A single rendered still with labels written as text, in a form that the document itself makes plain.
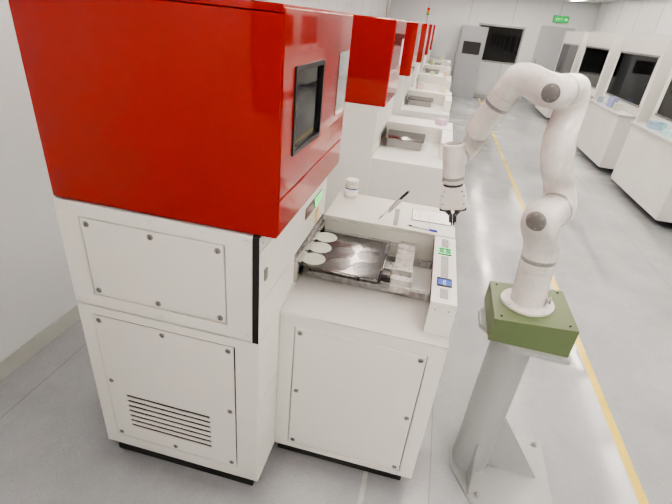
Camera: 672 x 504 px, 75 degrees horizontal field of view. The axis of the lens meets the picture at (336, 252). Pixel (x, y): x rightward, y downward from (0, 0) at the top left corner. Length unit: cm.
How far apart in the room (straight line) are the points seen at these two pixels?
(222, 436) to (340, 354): 58
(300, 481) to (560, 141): 169
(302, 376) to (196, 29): 127
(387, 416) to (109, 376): 111
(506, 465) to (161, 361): 161
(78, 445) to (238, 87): 181
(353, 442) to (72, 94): 162
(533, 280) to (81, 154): 152
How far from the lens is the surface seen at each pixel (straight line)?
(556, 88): 147
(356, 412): 189
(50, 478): 237
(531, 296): 172
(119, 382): 198
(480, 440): 216
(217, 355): 161
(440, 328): 163
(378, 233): 207
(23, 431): 259
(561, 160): 156
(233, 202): 127
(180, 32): 123
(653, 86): 804
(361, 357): 168
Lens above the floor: 181
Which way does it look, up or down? 29 degrees down
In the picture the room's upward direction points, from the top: 6 degrees clockwise
